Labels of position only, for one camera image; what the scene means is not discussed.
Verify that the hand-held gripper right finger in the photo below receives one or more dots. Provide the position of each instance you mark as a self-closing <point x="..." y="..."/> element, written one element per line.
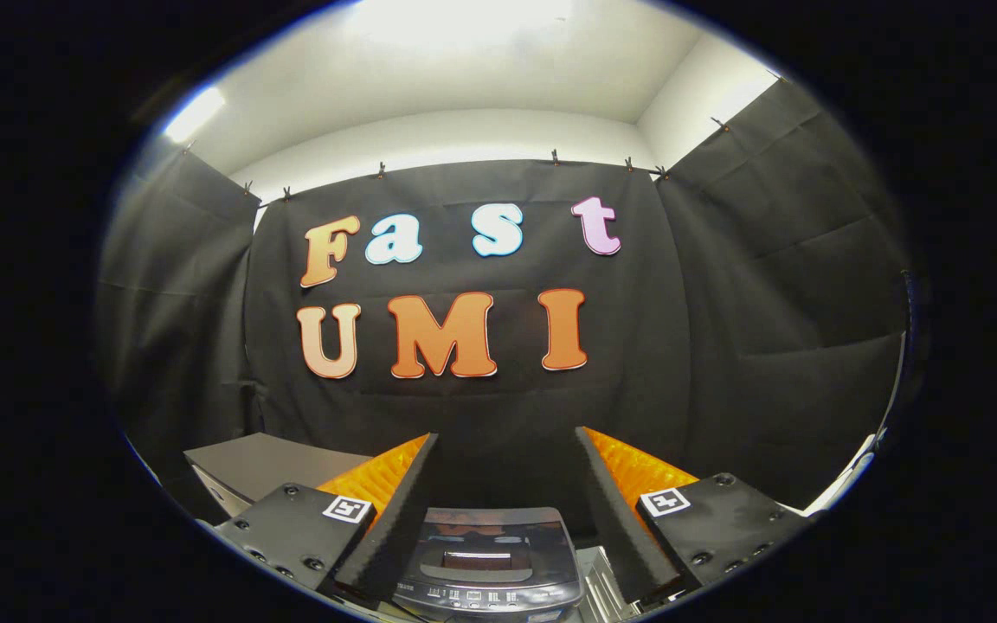
<point x="615" y="519"/>

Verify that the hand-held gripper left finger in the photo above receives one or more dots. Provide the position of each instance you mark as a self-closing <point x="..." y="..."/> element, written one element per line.
<point x="395" y="519"/>

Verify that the dark grey washing machine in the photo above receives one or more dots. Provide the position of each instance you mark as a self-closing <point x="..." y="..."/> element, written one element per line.
<point x="490" y="599"/>

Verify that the silver metal box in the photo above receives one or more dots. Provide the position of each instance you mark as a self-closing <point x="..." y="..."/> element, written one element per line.
<point x="602" y="584"/>

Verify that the grey cabinet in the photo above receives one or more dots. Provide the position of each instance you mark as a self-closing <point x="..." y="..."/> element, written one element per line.
<point x="265" y="463"/>

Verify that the black backdrop cloth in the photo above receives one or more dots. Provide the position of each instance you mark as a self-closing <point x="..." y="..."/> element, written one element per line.
<point x="507" y="415"/>

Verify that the row of black cloth clips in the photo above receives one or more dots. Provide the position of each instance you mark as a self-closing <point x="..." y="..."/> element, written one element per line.
<point x="382" y="170"/>

